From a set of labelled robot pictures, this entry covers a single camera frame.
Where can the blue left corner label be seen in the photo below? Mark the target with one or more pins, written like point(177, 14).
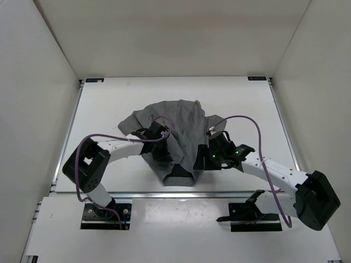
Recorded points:
point(94, 80)

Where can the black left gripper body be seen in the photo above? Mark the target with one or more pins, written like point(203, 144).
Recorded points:
point(160, 145)

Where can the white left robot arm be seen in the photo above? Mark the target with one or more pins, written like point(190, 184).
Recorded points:
point(87, 164)

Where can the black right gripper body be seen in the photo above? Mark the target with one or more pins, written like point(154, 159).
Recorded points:
point(215, 159)

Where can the blue corner label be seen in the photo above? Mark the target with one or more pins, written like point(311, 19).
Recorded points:
point(257, 78)
point(94, 80)

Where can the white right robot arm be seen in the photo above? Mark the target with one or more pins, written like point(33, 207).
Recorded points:
point(306, 196)

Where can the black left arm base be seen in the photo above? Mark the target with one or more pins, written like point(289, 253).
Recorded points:
point(94, 218)

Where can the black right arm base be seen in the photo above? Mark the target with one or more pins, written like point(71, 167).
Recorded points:
point(246, 217)

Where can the grey pleated skirt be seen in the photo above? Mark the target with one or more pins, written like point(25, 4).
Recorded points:
point(188, 124)

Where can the blue right corner label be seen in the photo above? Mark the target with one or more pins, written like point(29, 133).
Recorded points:
point(257, 78)

